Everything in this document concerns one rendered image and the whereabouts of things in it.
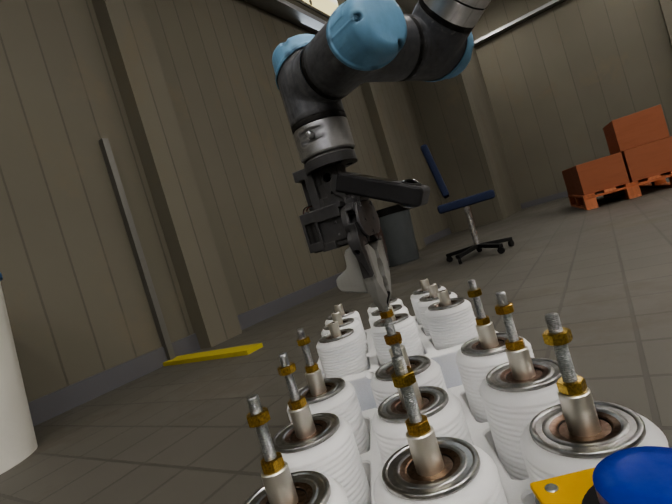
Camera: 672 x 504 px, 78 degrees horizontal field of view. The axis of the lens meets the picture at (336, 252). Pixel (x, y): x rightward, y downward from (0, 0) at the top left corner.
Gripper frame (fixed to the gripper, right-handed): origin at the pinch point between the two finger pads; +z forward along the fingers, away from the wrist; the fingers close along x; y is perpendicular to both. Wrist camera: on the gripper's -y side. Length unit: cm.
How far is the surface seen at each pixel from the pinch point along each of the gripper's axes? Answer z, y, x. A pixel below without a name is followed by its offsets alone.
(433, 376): 10.5, -3.7, 1.9
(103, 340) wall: 6, 218, -106
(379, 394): 11.1, 3.1, 4.1
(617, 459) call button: 1.8, -19.9, 34.4
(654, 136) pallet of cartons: -20, -148, -481
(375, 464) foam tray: 16.8, 3.4, 9.9
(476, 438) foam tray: 16.8, -7.6, 5.6
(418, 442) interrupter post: 7.0, -7.9, 23.1
